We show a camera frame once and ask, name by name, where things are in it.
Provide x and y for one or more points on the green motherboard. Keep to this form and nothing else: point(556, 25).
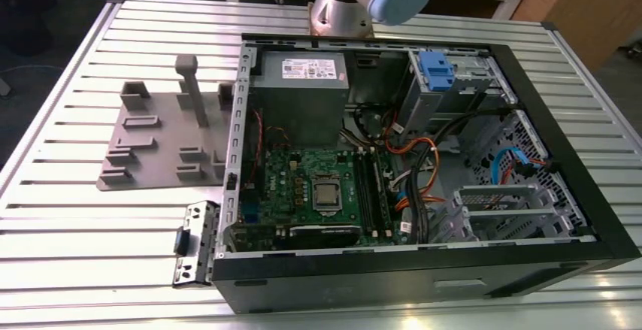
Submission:
point(285, 179)

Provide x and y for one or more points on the black PC case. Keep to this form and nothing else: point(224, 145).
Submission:
point(351, 281)

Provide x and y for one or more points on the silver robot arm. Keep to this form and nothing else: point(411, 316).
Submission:
point(340, 6)

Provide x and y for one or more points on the wooden cabinet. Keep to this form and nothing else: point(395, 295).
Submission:
point(591, 6)

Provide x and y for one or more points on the silver CPU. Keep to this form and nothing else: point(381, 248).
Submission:
point(327, 195)

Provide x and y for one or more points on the metal slot bracket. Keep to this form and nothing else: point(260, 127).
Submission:
point(197, 228)

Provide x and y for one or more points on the black graphics card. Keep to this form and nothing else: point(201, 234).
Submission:
point(325, 231)

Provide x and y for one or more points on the blue drive latch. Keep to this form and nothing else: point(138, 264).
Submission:
point(433, 70)

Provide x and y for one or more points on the grey parts rack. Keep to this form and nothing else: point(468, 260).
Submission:
point(160, 157)

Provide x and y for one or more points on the grey power supply unit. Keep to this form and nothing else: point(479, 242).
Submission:
point(295, 112)

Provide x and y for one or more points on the RAM stick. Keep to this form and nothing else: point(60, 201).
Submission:
point(381, 194)

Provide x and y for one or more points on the metal optical drive cage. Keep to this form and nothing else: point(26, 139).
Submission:
point(425, 108)

